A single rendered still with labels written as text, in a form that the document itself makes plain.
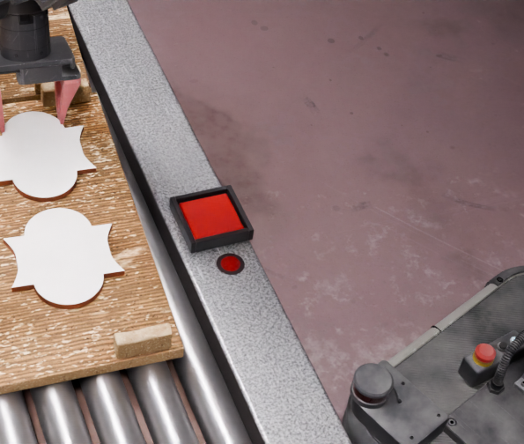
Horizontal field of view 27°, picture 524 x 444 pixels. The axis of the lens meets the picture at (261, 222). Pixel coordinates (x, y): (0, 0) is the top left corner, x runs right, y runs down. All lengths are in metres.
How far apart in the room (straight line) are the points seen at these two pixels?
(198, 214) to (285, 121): 1.55
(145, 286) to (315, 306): 1.24
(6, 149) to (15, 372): 0.31
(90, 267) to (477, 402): 0.99
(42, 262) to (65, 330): 0.09
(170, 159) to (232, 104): 1.49
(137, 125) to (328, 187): 1.31
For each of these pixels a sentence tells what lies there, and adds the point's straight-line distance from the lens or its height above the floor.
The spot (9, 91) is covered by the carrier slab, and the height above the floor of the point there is 0.94.
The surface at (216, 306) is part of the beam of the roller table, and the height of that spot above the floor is 0.91.
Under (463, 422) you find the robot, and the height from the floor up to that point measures 0.26.
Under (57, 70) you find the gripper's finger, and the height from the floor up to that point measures 1.04.
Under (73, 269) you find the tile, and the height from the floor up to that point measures 0.94.
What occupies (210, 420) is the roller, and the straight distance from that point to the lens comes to 1.12.
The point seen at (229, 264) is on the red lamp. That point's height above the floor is 0.92.
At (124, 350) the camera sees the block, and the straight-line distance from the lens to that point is 1.12.
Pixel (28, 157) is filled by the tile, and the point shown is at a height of 0.95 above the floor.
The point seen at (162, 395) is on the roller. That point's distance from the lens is 1.13.
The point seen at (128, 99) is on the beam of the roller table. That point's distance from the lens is 1.43.
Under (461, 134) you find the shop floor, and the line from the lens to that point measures 2.89.
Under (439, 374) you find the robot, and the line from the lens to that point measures 2.05.
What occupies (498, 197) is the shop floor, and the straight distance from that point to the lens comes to 2.75.
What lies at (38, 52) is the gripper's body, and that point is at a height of 1.06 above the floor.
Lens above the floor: 1.86
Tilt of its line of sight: 47 degrees down
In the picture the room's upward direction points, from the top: 9 degrees clockwise
